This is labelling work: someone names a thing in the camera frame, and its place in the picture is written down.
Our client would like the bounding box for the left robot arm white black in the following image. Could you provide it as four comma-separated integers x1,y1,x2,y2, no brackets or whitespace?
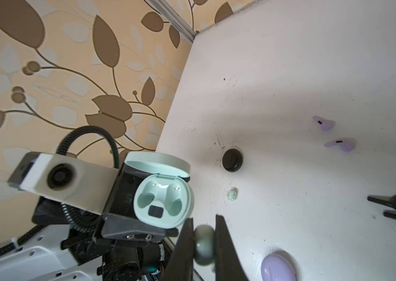
0,125,192,281

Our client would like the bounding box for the mint green charging case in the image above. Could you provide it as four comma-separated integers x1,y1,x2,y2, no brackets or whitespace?
124,151,194,229

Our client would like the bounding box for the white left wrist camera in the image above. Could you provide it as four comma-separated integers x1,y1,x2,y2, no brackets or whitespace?
7,152,118,215

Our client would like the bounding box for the aluminium frame post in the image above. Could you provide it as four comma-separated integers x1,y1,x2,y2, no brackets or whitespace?
150,0,196,43

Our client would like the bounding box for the black round earbud case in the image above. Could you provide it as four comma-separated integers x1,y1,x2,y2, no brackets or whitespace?
221,148,244,172

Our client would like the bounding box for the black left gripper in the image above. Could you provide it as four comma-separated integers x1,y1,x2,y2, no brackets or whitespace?
93,164,179,242

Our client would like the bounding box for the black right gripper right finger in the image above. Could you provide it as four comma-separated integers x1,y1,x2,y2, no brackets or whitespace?
214,215,248,281

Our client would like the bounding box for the purple round earbud case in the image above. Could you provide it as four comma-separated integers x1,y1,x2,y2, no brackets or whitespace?
261,254,297,281

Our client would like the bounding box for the mint green earbud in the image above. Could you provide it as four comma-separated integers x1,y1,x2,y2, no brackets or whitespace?
227,188,238,201
194,225,214,266

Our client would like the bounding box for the purple earbud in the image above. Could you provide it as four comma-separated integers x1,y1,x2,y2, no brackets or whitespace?
325,138,357,152
312,115,336,131

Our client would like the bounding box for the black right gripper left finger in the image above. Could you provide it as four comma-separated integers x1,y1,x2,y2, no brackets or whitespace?
162,218,194,281

